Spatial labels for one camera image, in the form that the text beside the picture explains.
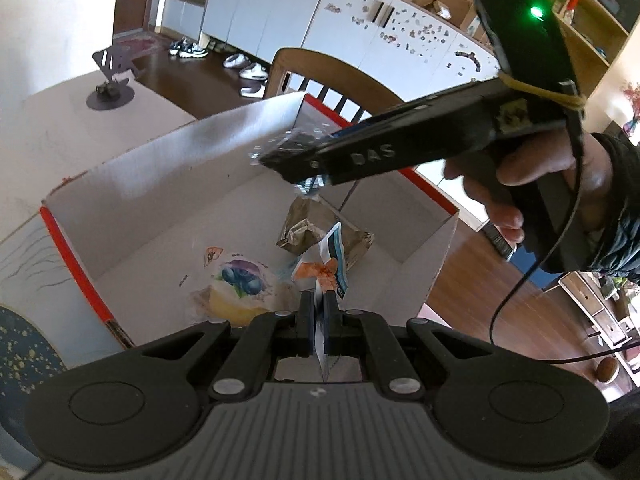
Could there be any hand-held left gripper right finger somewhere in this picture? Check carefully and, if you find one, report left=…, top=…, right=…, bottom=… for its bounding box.
left=322, top=292, right=506, bottom=403

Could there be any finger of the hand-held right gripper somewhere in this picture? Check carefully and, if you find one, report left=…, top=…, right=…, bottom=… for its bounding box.
left=320, top=102, right=433, bottom=145
left=260, top=146, right=333, bottom=187

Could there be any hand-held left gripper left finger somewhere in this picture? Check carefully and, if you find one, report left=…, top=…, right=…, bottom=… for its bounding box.
left=127, top=292, right=317, bottom=403

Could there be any clear packet of dark brownies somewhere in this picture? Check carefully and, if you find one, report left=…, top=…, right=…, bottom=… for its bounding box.
left=248, top=127, right=342, bottom=197

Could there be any white chicken snack packet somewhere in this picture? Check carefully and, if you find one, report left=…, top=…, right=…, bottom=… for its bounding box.
left=292, top=222, right=351, bottom=382

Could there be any gold foil snack packet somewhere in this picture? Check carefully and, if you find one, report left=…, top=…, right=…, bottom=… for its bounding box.
left=277, top=195, right=375, bottom=267

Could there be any blueberry bread packet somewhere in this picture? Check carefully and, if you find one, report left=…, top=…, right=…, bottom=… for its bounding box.
left=190, top=255, right=297, bottom=327

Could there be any red cardboard box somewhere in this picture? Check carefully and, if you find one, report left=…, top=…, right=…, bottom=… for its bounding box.
left=40, top=91, right=459, bottom=352

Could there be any person's right hand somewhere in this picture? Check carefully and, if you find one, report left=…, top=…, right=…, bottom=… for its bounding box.
left=444, top=132, right=626, bottom=262

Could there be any wooden slatted chair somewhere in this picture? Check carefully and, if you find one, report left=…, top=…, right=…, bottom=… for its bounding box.
left=263, top=47, right=422, bottom=127

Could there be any white cabinet with stickers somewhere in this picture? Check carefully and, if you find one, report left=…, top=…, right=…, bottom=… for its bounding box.
left=300, top=0, right=502, bottom=102

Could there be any white double-door cabinet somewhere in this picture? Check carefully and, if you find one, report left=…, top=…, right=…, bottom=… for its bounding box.
left=200, top=0, right=332, bottom=67

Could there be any patterned door rug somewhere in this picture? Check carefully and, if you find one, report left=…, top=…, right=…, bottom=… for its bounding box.
left=112, top=34, right=166, bottom=56

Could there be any dark metal phone stand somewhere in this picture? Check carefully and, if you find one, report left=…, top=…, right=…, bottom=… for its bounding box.
left=85, top=42, right=137, bottom=111

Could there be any low white drawer cabinet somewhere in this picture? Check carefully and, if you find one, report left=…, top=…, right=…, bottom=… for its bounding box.
left=557, top=269, right=640, bottom=357

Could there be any brown round object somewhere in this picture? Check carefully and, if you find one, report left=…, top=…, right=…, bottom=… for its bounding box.
left=597, top=357, right=620, bottom=384

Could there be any round blue patterned turntable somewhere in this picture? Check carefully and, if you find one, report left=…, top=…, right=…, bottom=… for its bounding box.
left=0, top=305, right=69, bottom=443

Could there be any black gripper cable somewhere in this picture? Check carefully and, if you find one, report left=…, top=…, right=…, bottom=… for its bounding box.
left=489, top=82, right=640, bottom=364

